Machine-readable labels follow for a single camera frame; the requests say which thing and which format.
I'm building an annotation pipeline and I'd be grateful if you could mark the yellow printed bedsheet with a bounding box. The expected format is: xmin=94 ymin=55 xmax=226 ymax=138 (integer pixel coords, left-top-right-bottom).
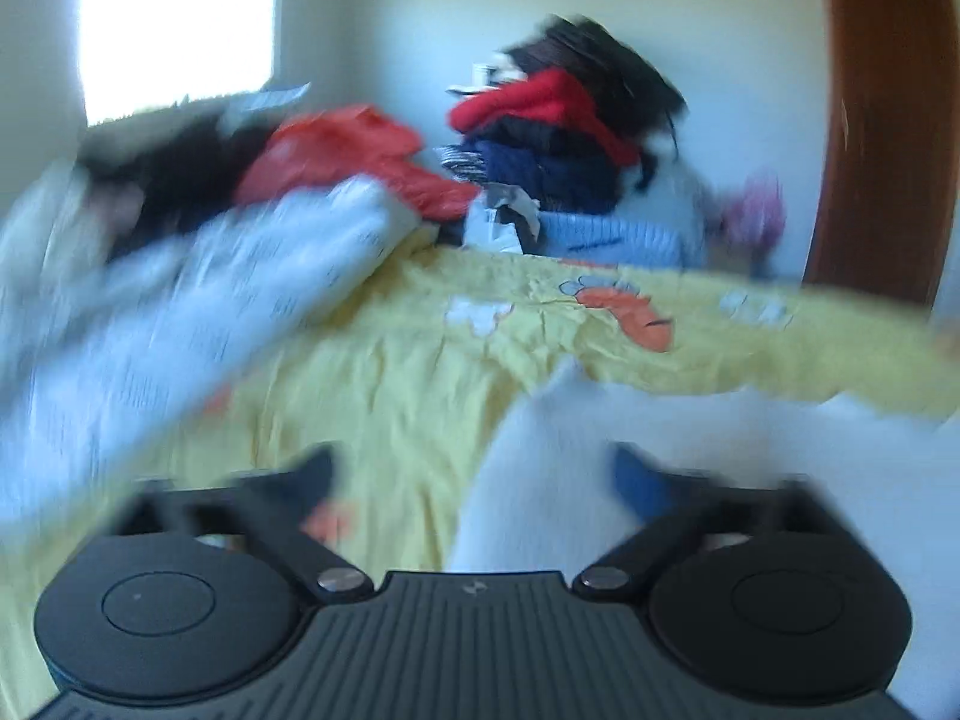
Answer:
xmin=0 ymin=244 xmax=960 ymax=720

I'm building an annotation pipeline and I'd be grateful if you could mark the light blue knit garment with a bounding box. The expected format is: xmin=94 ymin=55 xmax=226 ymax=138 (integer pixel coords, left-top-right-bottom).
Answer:
xmin=538 ymin=211 xmax=707 ymax=269

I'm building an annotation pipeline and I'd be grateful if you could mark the red plastic bag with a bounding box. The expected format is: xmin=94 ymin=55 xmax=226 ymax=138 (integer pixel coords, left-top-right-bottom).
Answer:
xmin=236 ymin=109 xmax=481 ymax=224

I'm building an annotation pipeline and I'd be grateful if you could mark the black white patterned cloth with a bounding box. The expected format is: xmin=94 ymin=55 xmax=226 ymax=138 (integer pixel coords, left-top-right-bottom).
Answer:
xmin=439 ymin=146 xmax=488 ymax=182

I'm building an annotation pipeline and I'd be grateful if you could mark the navy blue jacket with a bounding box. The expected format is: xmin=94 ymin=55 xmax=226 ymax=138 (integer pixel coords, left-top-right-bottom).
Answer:
xmin=461 ymin=120 xmax=647 ymax=215

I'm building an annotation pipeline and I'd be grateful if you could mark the white knit sweater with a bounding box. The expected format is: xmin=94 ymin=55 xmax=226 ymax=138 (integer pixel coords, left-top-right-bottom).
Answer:
xmin=448 ymin=360 xmax=960 ymax=720

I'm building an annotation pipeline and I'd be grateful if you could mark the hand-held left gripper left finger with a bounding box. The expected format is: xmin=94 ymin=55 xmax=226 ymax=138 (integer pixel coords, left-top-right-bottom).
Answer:
xmin=120 ymin=444 xmax=376 ymax=605

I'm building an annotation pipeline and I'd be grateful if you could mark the white printed quilt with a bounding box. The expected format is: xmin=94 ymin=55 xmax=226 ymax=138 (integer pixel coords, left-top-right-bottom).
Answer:
xmin=0 ymin=172 xmax=421 ymax=530

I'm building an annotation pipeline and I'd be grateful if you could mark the pink plastic bag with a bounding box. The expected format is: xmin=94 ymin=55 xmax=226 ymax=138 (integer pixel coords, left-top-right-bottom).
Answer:
xmin=721 ymin=171 xmax=788 ymax=256

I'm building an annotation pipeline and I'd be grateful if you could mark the black jacket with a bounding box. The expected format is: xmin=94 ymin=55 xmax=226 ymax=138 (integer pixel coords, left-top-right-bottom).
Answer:
xmin=510 ymin=15 xmax=689 ymax=152

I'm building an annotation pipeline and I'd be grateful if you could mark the window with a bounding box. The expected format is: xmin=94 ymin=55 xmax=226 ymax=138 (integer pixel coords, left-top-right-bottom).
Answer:
xmin=75 ymin=0 xmax=280 ymax=126

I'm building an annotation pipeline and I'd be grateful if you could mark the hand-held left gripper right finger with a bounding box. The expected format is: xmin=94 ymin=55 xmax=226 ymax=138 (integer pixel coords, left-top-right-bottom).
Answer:
xmin=571 ymin=441 xmax=842 ymax=605

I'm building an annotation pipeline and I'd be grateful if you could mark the brown wooden door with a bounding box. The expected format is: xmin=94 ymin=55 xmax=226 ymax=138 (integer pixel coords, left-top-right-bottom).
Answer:
xmin=802 ymin=0 xmax=960 ymax=310

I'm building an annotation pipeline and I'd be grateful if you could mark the red jacket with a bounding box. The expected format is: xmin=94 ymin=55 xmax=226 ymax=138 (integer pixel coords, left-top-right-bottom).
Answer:
xmin=448 ymin=67 xmax=640 ymax=166

